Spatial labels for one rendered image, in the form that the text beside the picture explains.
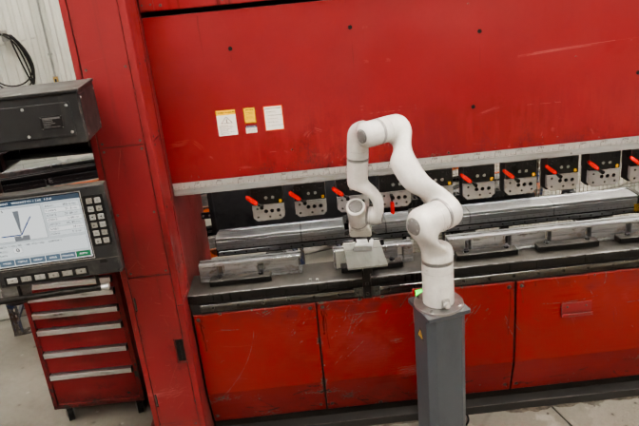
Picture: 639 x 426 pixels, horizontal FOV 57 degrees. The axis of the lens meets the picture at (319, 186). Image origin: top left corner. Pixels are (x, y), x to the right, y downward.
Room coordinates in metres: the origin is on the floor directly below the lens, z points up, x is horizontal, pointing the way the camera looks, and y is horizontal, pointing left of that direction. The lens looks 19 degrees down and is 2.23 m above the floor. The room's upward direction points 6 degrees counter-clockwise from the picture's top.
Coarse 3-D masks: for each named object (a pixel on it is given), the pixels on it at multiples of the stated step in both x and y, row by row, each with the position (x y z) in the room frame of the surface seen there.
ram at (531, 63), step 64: (320, 0) 2.63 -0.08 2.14; (384, 0) 2.62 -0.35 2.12; (448, 0) 2.63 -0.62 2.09; (512, 0) 2.63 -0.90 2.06; (576, 0) 2.64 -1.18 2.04; (192, 64) 2.60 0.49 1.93; (256, 64) 2.61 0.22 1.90; (320, 64) 2.62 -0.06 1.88; (384, 64) 2.62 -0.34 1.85; (448, 64) 2.63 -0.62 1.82; (512, 64) 2.63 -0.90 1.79; (576, 64) 2.64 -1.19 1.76; (192, 128) 2.60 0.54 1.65; (320, 128) 2.61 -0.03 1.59; (448, 128) 2.63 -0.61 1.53; (512, 128) 2.63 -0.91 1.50; (576, 128) 2.64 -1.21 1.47; (192, 192) 2.60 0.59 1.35
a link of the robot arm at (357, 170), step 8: (368, 160) 2.35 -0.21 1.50; (352, 168) 2.32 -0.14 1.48; (360, 168) 2.32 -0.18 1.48; (352, 176) 2.33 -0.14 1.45; (360, 176) 2.32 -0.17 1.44; (352, 184) 2.33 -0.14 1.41; (360, 184) 2.32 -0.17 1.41; (368, 184) 2.34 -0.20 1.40; (360, 192) 2.33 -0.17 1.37; (368, 192) 2.32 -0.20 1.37; (376, 192) 2.34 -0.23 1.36; (376, 200) 2.31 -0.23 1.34; (368, 208) 2.36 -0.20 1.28; (376, 208) 2.32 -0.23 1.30; (368, 216) 2.33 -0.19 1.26; (376, 216) 2.32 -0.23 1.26
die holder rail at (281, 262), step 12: (288, 252) 2.67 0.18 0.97; (204, 264) 2.62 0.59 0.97; (216, 264) 2.61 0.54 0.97; (228, 264) 2.62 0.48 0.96; (240, 264) 2.62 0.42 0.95; (252, 264) 2.62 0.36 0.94; (264, 264) 2.62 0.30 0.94; (276, 264) 2.62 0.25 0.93; (288, 264) 2.62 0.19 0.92; (204, 276) 2.61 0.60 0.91; (216, 276) 2.62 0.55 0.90
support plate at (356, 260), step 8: (344, 248) 2.58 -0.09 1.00; (352, 248) 2.58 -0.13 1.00; (376, 248) 2.55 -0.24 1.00; (352, 256) 2.49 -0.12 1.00; (360, 256) 2.49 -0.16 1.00; (368, 256) 2.48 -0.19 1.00; (376, 256) 2.47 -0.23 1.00; (384, 256) 2.46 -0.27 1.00; (352, 264) 2.41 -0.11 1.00; (360, 264) 2.40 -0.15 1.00; (368, 264) 2.39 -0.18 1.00; (376, 264) 2.39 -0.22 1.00; (384, 264) 2.38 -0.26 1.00
